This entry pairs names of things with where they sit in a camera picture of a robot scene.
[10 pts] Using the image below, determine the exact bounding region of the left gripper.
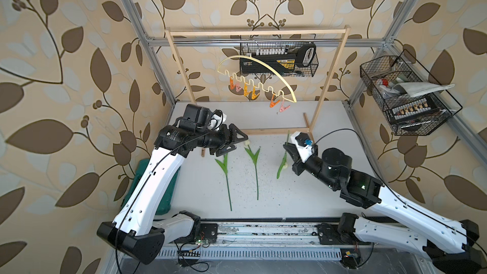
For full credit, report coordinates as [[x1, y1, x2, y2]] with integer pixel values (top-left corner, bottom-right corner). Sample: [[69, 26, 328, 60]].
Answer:
[[197, 124, 251, 156]]

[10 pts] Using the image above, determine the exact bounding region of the pink clothes peg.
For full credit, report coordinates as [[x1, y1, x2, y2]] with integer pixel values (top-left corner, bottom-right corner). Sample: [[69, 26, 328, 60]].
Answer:
[[279, 101, 290, 113]]

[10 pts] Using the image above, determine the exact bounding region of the yellow clip hanger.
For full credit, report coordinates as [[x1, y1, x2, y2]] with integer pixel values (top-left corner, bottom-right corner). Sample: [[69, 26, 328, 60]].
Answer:
[[216, 55, 298, 105]]

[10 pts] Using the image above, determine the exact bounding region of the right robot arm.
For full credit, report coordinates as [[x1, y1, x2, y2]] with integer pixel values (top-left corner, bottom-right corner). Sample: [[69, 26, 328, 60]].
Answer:
[[284, 143, 486, 273]]

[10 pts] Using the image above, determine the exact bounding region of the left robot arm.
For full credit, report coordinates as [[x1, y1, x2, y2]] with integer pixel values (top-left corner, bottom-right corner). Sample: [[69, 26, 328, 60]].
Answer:
[[97, 104, 248, 265]]

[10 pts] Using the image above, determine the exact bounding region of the orange clothes peg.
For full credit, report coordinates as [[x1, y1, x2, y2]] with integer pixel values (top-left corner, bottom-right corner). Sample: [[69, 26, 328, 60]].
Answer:
[[270, 95, 281, 108]]

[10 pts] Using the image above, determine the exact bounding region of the blue tulip flower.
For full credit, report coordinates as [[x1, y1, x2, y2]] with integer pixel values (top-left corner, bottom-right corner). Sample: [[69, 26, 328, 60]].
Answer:
[[216, 154, 233, 211]]

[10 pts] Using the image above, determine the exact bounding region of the green plastic tool case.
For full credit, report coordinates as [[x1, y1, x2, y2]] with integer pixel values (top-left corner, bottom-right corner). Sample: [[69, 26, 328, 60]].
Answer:
[[123, 158, 180, 216]]

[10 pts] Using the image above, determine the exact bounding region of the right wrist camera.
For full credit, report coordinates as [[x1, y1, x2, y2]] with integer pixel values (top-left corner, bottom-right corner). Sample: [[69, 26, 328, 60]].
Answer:
[[291, 131, 314, 163]]

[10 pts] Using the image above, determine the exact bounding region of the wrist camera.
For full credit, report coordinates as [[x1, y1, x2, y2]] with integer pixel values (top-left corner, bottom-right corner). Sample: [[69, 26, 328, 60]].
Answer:
[[209, 109, 227, 130], [291, 131, 314, 163]]

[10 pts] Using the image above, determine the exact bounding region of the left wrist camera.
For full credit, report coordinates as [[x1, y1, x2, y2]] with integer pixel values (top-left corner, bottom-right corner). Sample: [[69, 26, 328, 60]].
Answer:
[[209, 109, 227, 130]]

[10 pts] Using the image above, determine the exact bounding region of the back wire basket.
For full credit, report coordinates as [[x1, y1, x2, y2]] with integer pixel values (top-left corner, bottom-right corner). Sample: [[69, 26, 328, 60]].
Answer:
[[239, 41, 319, 77]]

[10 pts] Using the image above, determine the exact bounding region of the wire basket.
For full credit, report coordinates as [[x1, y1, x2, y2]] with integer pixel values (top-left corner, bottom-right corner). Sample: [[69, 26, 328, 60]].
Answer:
[[360, 49, 463, 136], [239, 41, 319, 77]]

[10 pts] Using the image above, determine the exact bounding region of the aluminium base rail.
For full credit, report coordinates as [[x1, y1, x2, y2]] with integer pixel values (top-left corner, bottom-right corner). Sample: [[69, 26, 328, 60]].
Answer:
[[111, 218, 427, 261]]

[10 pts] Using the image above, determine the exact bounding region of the wooden drying rack frame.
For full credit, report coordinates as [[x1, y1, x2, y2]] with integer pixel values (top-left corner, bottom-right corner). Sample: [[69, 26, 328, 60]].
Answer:
[[165, 25, 351, 136]]

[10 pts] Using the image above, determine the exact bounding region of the right wire basket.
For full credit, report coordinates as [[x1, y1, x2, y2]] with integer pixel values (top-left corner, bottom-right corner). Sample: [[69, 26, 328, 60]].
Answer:
[[360, 49, 463, 136]]

